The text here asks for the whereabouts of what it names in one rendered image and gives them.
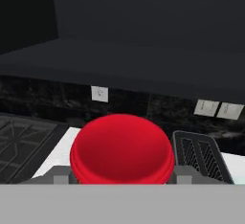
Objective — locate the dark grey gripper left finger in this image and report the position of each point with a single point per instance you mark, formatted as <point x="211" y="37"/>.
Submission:
<point x="59" y="174"/>

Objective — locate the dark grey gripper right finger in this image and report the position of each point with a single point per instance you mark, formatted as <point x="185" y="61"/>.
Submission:
<point x="185" y="174"/>

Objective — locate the red lidded jam jar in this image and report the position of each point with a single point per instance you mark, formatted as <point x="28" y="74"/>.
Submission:
<point x="121" y="148"/>

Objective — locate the black slotted rack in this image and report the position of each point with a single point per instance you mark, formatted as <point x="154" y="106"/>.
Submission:
<point x="199" y="152"/>

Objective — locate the black hob with grates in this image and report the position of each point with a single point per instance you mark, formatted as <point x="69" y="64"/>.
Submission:
<point x="22" y="145"/>

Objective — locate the white wall switch plate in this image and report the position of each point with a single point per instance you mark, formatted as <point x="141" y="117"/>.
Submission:
<point x="206" y="107"/>
<point x="230" y="111"/>

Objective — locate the white wall socket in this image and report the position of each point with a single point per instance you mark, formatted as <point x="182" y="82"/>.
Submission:
<point x="99" y="94"/>

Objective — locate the dark wall cupboard run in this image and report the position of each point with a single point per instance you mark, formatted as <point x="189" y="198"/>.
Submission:
<point x="137" y="36"/>

